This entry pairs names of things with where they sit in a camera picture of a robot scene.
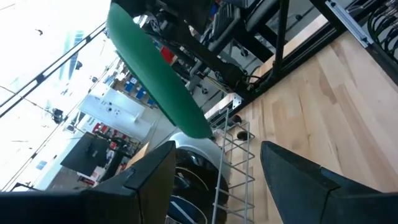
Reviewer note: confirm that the black aluminium rig frame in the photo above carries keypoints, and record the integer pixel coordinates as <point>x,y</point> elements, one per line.
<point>298,53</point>

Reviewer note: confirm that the shelf with blue bins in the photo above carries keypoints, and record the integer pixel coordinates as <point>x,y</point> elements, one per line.
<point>136,90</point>

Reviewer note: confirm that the black plate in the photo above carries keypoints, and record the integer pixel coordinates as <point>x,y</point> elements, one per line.
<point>183,211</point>

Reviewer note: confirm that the blue dashed ceiling strip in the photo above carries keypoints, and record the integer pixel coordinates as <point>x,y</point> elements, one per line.
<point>73,53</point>

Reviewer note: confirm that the red box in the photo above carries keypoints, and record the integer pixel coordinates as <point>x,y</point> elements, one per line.
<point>167,55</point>

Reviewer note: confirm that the green plate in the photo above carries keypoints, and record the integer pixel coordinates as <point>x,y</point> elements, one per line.
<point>155,71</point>

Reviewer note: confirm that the black monitor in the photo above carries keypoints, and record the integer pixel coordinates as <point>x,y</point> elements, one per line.
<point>87,154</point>

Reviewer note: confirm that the brown flower plate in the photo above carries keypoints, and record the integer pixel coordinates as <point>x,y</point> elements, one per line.
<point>199,177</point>

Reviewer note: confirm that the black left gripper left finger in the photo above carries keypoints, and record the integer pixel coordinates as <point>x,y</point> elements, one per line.
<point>93,208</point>

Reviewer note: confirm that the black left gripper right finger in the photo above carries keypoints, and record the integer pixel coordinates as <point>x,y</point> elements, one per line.
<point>311,202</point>

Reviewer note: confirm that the round dark ceiling lamp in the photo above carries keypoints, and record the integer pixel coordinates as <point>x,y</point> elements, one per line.
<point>78,64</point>

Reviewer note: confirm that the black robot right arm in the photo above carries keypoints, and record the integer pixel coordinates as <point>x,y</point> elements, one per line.
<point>211,59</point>

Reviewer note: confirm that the white column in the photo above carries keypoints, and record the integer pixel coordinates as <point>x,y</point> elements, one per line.
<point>118,109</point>

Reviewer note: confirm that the dark ceiling rail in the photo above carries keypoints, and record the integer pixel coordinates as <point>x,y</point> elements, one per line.
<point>46,73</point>

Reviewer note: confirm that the black ceiling spotlight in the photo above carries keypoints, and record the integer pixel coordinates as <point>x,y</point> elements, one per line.
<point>57,115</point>

